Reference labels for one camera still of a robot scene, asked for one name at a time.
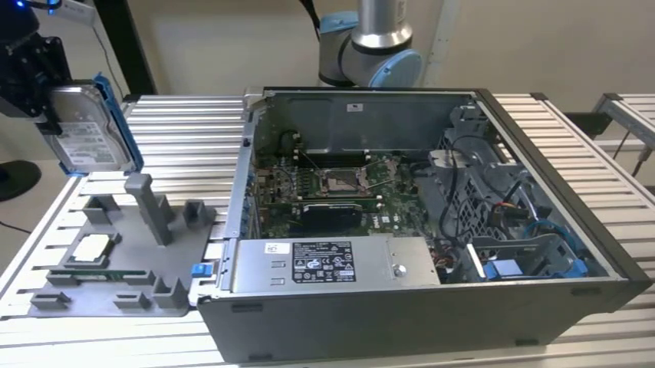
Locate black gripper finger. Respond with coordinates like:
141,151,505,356
0,41,65,136
42,36,72,89

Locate hard disk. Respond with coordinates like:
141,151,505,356
48,71,145,177

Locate black round chair base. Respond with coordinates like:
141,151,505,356
0,160,41,202

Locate silver CPU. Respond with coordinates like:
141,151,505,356
65,234,112,265

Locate green RAM stick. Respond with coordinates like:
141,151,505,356
49,269,146,280

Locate grey parts rack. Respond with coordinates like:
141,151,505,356
28,172,216,318

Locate black RAM slots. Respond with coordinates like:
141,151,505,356
296,150,372,161
294,194,384,203

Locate CPU socket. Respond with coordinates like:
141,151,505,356
318,168,366,196

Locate silver power supply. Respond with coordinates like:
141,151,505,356
226,235,441,294

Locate black graphics card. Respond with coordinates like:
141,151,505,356
298,202,364,235

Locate metal socket cover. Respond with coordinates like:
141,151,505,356
360,159,394,189

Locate green motherboard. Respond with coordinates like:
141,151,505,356
252,153,436,238

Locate dark grey PC case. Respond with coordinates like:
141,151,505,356
196,86,655,365

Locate grey drive cage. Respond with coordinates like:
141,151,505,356
413,105,609,284

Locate blue bay carrier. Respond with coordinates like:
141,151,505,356
485,260,524,278

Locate aluminium side table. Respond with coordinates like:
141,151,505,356
592,92,655,154

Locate black stand post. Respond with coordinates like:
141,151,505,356
90,0,157,97

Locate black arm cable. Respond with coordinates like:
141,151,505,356
298,0,324,43

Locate silver metal bracket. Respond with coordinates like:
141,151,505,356
428,149,469,169

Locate coloured power supply wires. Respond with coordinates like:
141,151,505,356
432,245,457,275

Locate black power wire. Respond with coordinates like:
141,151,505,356
489,179,523,231

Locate light blue wire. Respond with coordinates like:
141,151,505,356
524,218,583,252

